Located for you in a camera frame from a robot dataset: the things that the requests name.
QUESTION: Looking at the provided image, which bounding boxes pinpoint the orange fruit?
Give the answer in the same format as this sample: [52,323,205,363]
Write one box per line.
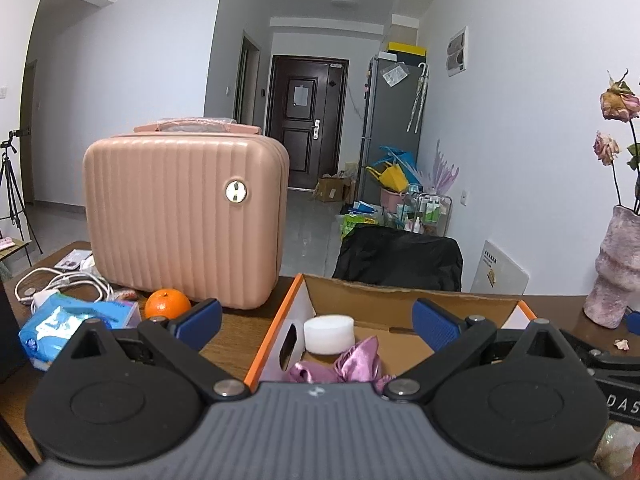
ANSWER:
[145,288,192,320]

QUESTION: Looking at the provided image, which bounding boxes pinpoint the metal rack with bottles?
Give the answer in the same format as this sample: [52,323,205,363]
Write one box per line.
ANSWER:
[400,192,453,236]

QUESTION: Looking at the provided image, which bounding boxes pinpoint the white flat board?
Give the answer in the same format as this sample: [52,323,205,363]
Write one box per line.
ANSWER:
[470,240,530,295]

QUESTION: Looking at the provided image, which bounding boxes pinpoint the black chair back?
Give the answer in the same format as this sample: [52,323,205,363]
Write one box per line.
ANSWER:
[332,225,463,292]

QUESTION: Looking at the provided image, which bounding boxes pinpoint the pink bucket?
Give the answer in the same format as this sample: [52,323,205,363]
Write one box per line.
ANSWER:
[380,186,406,211]

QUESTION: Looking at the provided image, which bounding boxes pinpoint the blue tissue pack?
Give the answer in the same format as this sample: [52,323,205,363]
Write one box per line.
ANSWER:
[18,294,141,372]

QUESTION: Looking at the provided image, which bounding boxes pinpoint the grey refrigerator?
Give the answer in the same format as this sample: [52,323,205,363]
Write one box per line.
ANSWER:
[357,51,430,206]

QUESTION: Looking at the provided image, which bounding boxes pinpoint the white folded umbrella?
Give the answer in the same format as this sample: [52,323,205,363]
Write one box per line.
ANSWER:
[406,62,430,133]

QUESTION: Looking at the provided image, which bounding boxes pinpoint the black camera tripod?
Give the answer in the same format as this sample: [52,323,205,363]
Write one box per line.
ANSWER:
[0,130,43,267]

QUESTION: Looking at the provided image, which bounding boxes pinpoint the purple wing decoration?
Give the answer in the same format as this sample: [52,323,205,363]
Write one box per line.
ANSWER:
[420,139,459,196]

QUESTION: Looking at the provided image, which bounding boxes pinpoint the yellow box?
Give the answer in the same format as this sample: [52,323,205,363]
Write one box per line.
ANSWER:
[387,41,428,66]

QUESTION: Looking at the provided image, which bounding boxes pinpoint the green plastic bag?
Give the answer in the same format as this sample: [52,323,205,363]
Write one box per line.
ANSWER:
[341,212,371,241]

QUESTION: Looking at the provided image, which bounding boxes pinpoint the small wooden side table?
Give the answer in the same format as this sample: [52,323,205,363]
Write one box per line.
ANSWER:
[0,236,27,266]

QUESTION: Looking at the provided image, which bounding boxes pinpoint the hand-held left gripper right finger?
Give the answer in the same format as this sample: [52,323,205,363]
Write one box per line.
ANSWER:
[382,298,581,404]

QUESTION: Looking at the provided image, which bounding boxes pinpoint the brown cardboard box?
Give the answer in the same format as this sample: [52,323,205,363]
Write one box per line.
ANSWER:
[317,175,351,203]

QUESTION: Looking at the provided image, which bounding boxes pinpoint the pale pearly soft ball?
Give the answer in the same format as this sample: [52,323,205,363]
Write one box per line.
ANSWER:
[594,420,640,477]

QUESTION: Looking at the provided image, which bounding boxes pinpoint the white foam cylinder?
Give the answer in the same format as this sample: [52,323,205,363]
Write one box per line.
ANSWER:
[303,315,354,357]

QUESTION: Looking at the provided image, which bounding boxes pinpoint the orange cardboard box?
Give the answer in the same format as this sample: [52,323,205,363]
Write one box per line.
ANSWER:
[243,273,538,396]

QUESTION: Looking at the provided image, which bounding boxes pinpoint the white charger cables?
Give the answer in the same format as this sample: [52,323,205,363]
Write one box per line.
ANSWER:
[15,266,114,311]

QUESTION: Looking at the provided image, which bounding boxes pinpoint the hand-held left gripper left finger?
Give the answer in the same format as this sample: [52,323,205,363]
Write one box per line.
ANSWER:
[52,298,251,402]

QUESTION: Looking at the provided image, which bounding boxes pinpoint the clear plastic pouch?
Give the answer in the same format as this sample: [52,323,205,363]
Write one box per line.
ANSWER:
[382,62,411,86]

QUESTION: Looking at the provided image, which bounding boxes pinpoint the textured grey vase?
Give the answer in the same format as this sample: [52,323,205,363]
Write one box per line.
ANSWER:
[583,205,640,330]

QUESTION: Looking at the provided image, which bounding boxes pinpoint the dark brown door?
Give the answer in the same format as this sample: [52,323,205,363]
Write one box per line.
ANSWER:
[265,55,349,191]

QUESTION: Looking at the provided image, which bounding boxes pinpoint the pink ribbed suitcase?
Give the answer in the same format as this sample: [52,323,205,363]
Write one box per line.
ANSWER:
[82,117,291,310]

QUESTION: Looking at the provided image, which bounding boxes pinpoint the white paper booklet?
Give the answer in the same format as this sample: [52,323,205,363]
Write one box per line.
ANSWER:
[54,252,94,271]

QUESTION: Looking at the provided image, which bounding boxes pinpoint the white wall panel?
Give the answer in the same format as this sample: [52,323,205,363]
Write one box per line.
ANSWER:
[446,26,469,77]

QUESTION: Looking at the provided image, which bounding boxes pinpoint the blue and yellow bags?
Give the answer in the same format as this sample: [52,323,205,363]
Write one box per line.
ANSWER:
[366,146,421,193]

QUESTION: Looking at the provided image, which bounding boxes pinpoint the purple satin bow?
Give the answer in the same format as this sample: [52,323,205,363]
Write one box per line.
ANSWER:
[289,336,397,394]

